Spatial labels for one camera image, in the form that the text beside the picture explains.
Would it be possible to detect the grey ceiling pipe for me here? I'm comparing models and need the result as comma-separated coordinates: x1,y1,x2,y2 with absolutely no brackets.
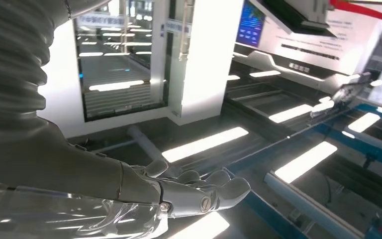
126,125,183,177

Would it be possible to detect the glass partition window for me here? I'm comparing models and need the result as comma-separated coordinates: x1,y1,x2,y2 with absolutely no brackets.
74,0,175,122

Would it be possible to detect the bright ceiling light panel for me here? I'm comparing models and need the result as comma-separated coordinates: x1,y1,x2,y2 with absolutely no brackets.
268,104,313,123
161,126,249,163
168,212,230,239
348,113,381,133
249,70,281,78
274,141,338,184

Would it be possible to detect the white square pillar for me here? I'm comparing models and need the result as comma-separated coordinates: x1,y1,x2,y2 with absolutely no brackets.
168,0,244,126

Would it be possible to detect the blue ceiling beam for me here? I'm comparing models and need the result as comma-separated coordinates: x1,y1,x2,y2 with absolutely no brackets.
224,168,299,239

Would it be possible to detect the white ceiling pipe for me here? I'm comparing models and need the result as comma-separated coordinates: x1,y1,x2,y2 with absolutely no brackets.
264,172,365,239

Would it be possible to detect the pale kiosk stand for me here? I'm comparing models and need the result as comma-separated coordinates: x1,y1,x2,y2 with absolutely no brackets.
234,0,382,95

